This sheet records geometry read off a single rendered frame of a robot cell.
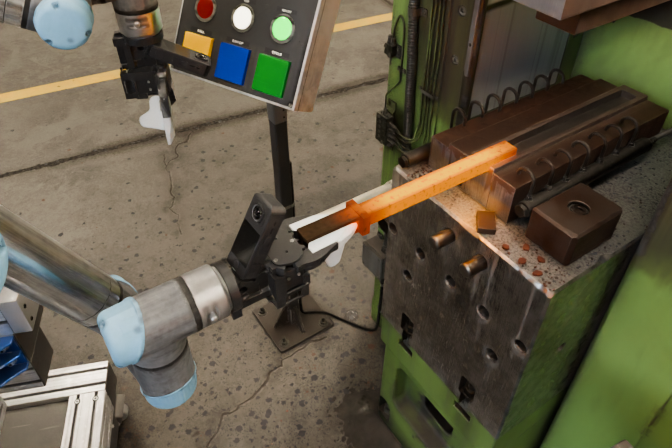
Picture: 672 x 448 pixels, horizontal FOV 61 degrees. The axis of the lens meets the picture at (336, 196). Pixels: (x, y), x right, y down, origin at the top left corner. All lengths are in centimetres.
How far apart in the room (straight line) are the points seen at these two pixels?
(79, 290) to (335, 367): 119
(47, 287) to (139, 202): 177
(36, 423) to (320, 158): 156
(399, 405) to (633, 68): 100
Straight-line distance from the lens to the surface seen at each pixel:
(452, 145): 103
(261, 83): 119
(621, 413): 129
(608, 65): 139
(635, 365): 119
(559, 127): 114
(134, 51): 112
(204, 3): 131
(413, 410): 163
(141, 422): 187
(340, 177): 252
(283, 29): 118
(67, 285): 79
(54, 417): 170
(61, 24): 92
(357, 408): 180
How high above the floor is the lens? 157
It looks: 40 degrees down
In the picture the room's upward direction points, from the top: straight up
